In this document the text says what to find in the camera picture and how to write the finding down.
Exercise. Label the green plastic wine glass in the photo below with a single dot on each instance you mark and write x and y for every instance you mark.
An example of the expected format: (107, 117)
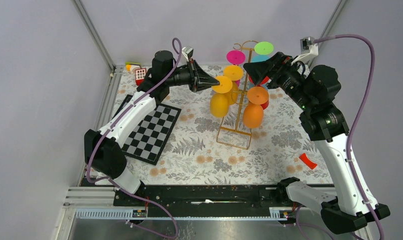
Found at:
(264, 48)

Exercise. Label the blue plastic wine glass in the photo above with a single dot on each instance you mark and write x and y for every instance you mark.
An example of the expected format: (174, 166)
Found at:
(261, 58)

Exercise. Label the magenta plastic wine glass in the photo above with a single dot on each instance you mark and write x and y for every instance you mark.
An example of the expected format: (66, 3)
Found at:
(236, 57)

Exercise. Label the gold wire glass rack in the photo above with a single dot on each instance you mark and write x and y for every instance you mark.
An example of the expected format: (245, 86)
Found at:
(232, 132)

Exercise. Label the orange plastic wine glass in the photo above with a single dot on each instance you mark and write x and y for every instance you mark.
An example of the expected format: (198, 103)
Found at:
(258, 101)

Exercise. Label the floral table mat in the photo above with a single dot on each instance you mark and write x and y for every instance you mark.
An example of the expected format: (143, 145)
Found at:
(193, 157)

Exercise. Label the black white checkerboard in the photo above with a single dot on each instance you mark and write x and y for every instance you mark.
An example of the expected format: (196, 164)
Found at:
(149, 138)

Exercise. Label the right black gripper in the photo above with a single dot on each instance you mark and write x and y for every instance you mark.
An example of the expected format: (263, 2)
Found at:
(274, 68)

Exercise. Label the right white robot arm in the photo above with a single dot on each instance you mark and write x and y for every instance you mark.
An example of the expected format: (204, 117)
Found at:
(353, 205)

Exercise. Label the amber plastic wine glass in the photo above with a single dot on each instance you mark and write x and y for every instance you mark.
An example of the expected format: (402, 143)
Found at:
(234, 73)

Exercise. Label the red toy block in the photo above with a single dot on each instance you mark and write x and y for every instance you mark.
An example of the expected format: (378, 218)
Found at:
(140, 74)

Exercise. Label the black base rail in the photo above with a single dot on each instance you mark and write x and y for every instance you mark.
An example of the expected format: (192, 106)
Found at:
(206, 201)

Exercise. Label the small colourful toy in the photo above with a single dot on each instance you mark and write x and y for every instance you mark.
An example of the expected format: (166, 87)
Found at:
(130, 66)

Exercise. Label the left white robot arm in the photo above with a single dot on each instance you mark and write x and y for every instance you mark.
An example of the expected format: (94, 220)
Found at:
(103, 147)

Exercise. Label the red curved piece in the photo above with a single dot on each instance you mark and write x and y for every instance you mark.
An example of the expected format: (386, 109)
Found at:
(305, 159)

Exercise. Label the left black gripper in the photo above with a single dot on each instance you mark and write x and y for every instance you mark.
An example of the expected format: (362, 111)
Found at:
(199, 79)

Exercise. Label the yellow plastic wine glass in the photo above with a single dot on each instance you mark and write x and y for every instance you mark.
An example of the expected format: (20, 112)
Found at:
(219, 103)

